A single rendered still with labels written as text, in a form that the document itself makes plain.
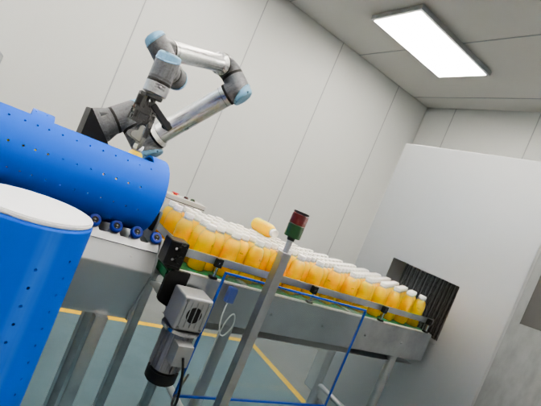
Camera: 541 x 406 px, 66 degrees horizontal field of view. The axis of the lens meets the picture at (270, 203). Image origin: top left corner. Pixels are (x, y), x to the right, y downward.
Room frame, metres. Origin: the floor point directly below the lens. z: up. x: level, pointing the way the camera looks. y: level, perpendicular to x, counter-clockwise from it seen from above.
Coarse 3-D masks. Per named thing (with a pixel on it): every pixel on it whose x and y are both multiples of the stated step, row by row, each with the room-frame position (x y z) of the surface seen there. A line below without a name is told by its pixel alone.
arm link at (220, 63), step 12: (156, 36) 1.64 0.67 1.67; (156, 48) 1.64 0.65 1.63; (168, 48) 1.65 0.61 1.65; (180, 48) 1.75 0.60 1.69; (192, 48) 1.84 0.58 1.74; (192, 60) 1.85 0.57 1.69; (204, 60) 1.93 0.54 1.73; (216, 60) 2.02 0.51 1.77; (228, 60) 2.11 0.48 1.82; (216, 72) 2.14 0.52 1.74; (228, 72) 2.15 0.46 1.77
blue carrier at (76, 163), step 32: (0, 128) 1.18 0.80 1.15; (32, 128) 1.24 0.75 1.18; (64, 128) 1.32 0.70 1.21; (0, 160) 1.19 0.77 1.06; (32, 160) 1.23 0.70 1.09; (64, 160) 1.28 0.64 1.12; (96, 160) 1.34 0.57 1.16; (128, 160) 1.42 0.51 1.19; (160, 160) 1.54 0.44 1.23; (64, 192) 1.31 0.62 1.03; (96, 192) 1.35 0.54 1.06; (128, 192) 1.39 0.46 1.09; (160, 192) 1.46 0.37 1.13; (128, 224) 1.47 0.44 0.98
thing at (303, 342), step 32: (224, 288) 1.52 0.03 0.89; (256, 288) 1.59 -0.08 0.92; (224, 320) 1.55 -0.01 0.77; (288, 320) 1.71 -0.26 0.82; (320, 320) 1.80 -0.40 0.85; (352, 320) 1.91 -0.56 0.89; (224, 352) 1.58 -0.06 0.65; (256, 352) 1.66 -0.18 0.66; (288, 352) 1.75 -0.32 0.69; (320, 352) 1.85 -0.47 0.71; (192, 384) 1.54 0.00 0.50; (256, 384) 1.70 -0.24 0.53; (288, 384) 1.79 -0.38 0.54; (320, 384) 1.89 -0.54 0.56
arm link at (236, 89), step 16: (224, 80) 2.17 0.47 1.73; (240, 80) 2.15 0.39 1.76; (208, 96) 2.18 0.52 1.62; (224, 96) 2.16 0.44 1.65; (240, 96) 2.14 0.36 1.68; (176, 112) 2.23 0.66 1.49; (192, 112) 2.19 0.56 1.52; (208, 112) 2.20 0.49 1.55; (160, 128) 2.23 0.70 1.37; (176, 128) 2.22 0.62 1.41; (144, 144) 2.23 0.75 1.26; (160, 144) 2.25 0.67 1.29
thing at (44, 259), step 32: (0, 224) 0.84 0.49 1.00; (32, 224) 0.86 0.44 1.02; (0, 256) 0.84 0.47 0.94; (32, 256) 0.87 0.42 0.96; (64, 256) 0.93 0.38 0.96; (0, 288) 0.85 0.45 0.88; (32, 288) 0.89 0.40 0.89; (64, 288) 0.98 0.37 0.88; (0, 320) 0.86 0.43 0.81; (32, 320) 0.91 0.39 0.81; (0, 352) 0.88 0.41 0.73; (32, 352) 0.95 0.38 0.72; (0, 384) 0.90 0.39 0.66
